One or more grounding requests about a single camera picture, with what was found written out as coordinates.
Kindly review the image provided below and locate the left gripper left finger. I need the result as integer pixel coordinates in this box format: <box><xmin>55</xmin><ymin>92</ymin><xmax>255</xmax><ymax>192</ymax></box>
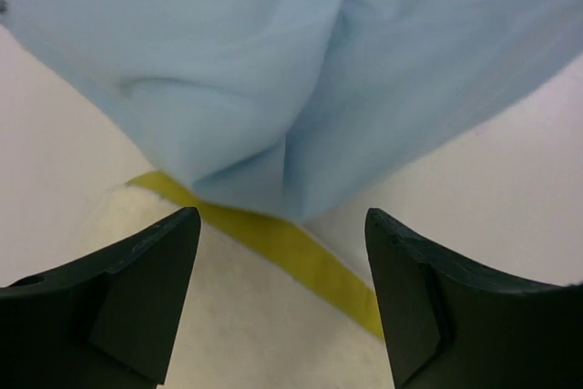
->
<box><xmin>1</xmin><ymin>208</ymin><xmax>201</xmax><ymax>388</ymax></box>

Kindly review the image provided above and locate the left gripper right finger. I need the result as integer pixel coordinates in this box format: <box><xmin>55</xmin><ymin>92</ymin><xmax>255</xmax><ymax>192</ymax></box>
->
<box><xmin>365</xmin><ymin>209</ymin><xmax>582</xmax><ymax>388</ymax></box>

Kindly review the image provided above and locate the cream pillow yellow edge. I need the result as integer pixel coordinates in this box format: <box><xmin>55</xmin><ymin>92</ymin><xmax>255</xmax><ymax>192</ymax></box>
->
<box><xmin>91</xmin><ymin>172</ymin><xmax>393</xmax><ymax>388</ymax></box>

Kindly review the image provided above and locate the light blue pillowcase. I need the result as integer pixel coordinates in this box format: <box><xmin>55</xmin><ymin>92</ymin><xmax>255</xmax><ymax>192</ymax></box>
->
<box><xmin>1</xmin><ymin>0</ymin><xmax>582</xmax><ymax>221</ymax></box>

